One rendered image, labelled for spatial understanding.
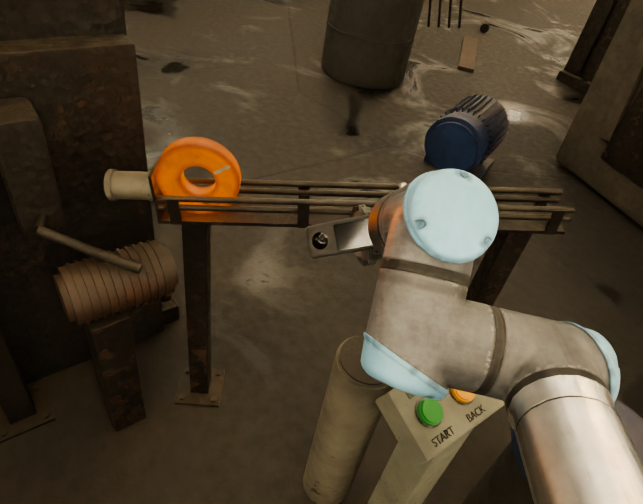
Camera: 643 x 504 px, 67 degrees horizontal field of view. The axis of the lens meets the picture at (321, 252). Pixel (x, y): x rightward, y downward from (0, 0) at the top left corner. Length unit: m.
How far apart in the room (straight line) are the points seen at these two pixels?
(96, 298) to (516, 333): 0.78
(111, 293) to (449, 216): 0.74
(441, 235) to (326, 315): 1.24
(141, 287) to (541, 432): 0.81
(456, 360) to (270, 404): 1.02
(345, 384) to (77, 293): 0.53
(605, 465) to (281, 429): 1.08
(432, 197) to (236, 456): 1.04
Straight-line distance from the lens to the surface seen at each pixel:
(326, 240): 0.66
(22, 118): 0.99
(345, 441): 1.05
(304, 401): 1.47
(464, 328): 0.48
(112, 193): 1.00
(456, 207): 0.47
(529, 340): 0.50
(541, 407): 0.47
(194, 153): 0.92
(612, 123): 2.82
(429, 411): 0.78
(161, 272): 1.06
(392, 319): 0.47
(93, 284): 1.04
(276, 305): 1.68
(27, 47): 1.06
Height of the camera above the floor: 1.24
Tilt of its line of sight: 41 degrees down
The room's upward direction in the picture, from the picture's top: 11 degrees clockwise
